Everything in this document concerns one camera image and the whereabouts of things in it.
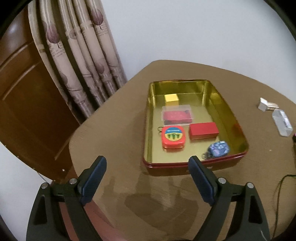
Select red rectangular box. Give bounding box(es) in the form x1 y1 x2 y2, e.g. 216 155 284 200
189 122 220 140

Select clear plastic case blue label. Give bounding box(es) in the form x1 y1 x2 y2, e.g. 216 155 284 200
272 109 293 137

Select small clear case red contents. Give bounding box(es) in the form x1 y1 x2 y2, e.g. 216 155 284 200
161 105 194 127

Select black cable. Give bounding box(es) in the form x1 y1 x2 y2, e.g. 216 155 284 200
272 174 296 239

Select orange tape measure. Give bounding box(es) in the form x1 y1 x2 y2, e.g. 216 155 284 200
157 126 186 149

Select beige leaf print curtain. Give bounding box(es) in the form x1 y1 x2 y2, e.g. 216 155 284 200
28 0 128 124

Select brown wooden door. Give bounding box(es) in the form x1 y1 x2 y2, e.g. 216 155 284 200
0 7 80 183

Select blue patterned tin keychain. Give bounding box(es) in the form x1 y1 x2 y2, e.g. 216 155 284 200
202 141 230 160

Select red tin box gold inside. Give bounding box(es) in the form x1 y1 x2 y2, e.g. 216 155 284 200
142 79 250 176

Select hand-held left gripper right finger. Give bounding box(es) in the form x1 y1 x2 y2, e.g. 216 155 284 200
188 156 271 241

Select yellow block striped side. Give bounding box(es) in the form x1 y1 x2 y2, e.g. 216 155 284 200
165 94 179 106

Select white box zigzag side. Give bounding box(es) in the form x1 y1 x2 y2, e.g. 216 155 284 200
257 98 269 112

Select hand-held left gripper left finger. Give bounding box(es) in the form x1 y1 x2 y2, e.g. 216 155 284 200
26 156 107 241

